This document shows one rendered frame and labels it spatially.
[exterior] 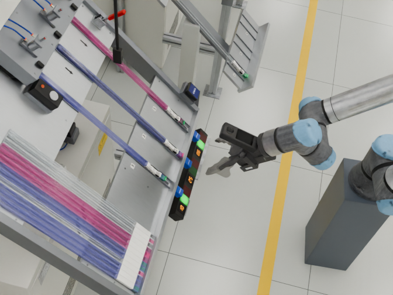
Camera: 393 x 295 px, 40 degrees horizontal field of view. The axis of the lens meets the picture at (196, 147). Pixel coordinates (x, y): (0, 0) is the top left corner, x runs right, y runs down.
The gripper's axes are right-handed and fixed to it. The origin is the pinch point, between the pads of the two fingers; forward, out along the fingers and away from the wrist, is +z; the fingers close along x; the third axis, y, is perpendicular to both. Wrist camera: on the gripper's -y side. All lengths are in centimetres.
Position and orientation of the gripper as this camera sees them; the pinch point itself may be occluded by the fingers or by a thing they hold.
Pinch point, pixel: (209, 155)
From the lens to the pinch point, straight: 162.9
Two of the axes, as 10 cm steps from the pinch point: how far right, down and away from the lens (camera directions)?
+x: 2.4, -7.8, 5.8
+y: 6.2, 5.8, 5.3
